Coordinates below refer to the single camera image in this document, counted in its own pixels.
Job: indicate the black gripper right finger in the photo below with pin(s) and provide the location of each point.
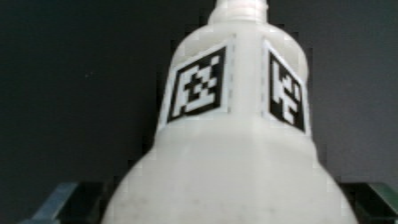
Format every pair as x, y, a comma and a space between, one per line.
373, 201

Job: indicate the white lamp bulb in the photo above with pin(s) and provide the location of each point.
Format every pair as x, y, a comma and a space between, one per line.
229, 172

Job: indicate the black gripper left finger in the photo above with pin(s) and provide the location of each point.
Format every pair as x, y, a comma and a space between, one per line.
73, 205

